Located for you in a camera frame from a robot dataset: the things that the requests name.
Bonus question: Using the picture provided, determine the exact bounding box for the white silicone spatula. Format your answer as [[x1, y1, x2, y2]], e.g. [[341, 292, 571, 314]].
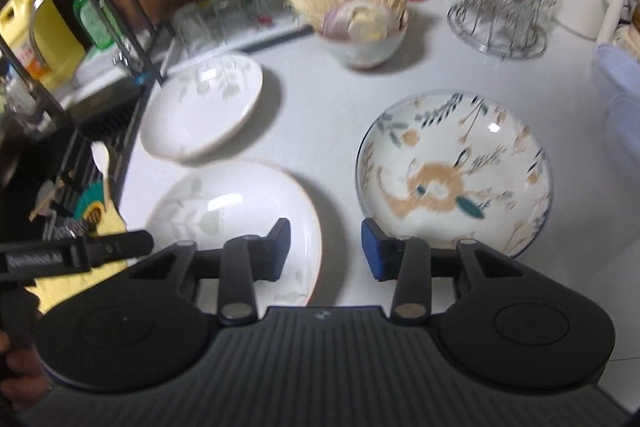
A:
[[91, 141, 111, 209]]

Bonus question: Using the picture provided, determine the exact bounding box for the wire glass-cup rack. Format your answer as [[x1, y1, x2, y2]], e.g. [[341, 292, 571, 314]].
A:
[[447, 0, 555, 60]]

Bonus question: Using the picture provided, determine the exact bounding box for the translucent plastic container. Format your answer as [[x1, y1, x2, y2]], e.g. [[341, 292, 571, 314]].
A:
[[591, 44, 639, 181]]

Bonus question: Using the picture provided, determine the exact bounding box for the teal sunflower mat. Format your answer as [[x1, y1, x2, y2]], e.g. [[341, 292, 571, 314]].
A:
[[74, 181, 105, 227]]

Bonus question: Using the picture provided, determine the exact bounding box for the yellow oil bottle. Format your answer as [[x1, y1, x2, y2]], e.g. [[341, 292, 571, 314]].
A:
[[1, 0, 86, 91]]

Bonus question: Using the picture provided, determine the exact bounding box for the green detergent bottle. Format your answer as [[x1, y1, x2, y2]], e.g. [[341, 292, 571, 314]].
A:
[[73, 0, 115, 51]]

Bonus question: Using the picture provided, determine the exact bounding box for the white bowl with vegetables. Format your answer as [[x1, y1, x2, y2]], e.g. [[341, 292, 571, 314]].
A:
[[316, 0, 409, 70]]

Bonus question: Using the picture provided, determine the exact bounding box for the floral fox-pattern plate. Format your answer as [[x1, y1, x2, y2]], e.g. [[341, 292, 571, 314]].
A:
[[355, 91, 553, 257]]

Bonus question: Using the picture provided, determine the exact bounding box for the white leaf-pattern plate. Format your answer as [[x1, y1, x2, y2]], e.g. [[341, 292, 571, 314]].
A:
[[145, 159, 322, 312], [140, 53, 264, 162]]

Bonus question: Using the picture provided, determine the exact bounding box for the yellow dish cloth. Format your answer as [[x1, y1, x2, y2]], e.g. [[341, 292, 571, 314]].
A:
[[24, 200, 132, 315]]

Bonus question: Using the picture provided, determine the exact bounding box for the left hand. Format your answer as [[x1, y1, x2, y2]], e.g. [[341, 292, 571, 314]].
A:
[[1, 332, 52, 412]]

